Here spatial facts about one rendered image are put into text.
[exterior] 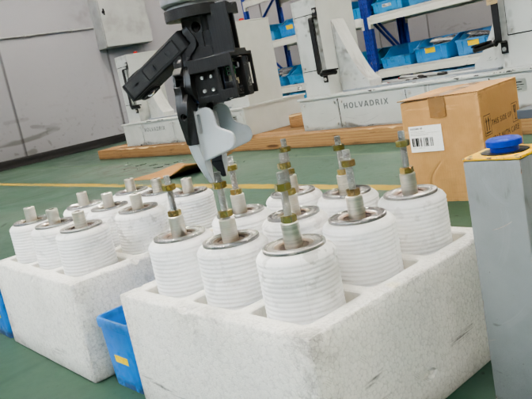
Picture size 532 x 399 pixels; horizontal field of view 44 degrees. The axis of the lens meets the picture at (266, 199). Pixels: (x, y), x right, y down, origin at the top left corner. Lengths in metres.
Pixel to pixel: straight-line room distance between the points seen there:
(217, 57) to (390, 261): 0.33
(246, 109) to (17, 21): 3.80
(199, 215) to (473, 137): 0.86
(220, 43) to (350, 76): 2.94
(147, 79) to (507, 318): 0.52
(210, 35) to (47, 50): 6.76
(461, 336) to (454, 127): 1.03
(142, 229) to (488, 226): 0.66
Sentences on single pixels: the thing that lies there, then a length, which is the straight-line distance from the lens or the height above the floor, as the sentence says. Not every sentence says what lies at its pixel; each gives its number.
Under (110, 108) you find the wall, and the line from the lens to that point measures 7.75.
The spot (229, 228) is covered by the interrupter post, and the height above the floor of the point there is 0.27.
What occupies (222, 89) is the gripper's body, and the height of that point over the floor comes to 0.44.
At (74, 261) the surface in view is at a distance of 1.18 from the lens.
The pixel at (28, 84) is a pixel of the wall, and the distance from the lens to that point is 7.40.
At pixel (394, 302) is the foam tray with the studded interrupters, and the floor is 0.16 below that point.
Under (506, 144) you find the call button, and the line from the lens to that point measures 0.78.
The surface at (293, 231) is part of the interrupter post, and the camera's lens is 0.76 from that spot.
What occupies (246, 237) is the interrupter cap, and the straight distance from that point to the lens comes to 0.84.
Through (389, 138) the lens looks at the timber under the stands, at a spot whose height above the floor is 0.02.
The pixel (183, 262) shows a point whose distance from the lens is 0.91.
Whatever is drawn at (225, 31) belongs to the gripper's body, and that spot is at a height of 0.51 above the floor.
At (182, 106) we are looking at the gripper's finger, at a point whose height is 0.43.
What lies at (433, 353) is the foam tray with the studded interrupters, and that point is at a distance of 0.88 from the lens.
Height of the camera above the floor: 0.45
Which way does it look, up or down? 11 degrees down
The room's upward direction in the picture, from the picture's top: 11 degrees counter-clockwise
